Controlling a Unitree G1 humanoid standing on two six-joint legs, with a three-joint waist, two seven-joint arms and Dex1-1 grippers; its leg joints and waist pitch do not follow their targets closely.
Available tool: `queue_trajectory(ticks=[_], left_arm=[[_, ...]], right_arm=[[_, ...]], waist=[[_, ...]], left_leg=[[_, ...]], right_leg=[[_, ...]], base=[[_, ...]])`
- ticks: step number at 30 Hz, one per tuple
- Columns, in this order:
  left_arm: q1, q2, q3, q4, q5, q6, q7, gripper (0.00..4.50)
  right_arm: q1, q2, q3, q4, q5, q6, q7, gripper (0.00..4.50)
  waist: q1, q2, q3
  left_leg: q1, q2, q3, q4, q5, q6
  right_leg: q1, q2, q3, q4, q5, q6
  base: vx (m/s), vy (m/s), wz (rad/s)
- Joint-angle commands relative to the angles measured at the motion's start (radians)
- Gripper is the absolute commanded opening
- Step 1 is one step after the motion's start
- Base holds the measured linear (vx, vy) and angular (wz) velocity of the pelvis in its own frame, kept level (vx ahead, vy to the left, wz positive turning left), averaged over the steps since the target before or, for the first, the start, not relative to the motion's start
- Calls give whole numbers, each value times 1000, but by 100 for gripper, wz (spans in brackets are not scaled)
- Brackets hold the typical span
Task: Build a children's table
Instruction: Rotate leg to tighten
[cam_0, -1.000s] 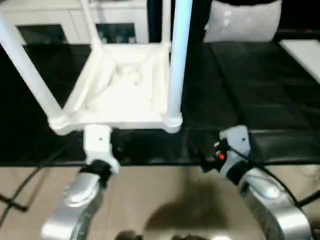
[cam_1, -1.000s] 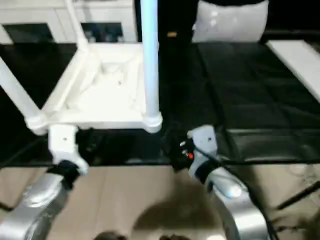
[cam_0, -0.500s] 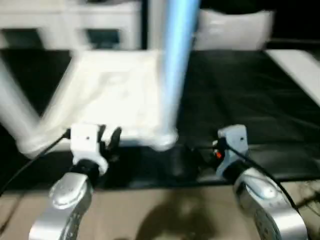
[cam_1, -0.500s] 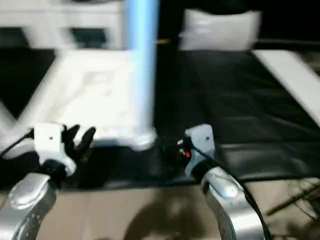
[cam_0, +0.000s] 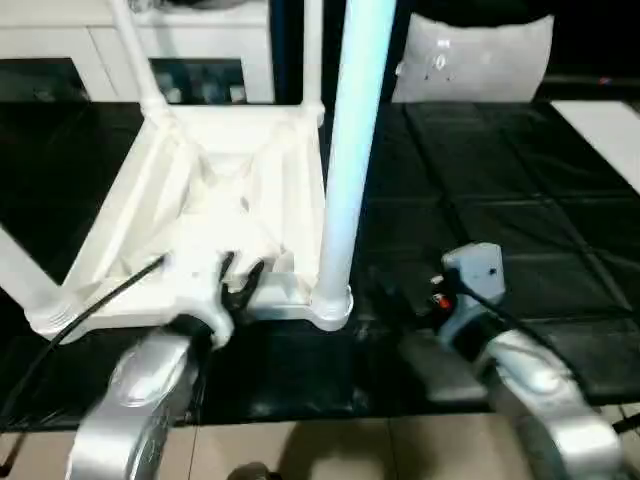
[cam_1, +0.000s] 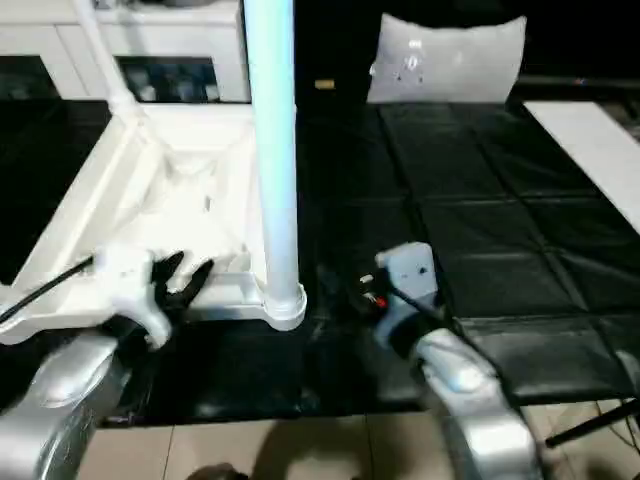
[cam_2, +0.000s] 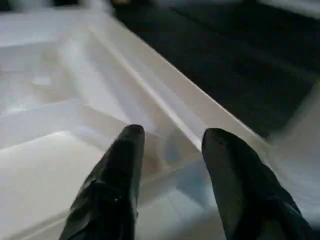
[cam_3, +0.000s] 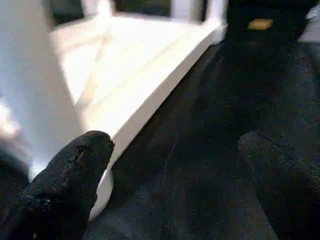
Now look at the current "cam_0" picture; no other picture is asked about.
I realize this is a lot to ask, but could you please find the white plastic table top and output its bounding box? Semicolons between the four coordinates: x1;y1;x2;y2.
27;102;355;346

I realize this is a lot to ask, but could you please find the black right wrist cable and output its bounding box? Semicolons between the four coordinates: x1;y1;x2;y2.
447;267;640;436

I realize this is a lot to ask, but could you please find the dark left robot foot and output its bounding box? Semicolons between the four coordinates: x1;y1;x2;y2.
232;462;281;480

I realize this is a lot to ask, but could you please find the white plastic table leg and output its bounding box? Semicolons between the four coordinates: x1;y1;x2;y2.
299;0;326;116
0;222;84;341
310;0;399;321
107;0;174;119

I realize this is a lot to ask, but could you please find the white flat board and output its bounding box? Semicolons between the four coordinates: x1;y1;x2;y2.
549;99;640;194

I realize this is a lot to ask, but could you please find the white glass-door cabinet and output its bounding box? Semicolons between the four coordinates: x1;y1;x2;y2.
0;0;279;104

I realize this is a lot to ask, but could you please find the dark round device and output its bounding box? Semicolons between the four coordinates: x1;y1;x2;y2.
164;0;241;9

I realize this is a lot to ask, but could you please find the grey printed cushion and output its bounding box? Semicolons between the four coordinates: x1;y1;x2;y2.
390;12;556;104

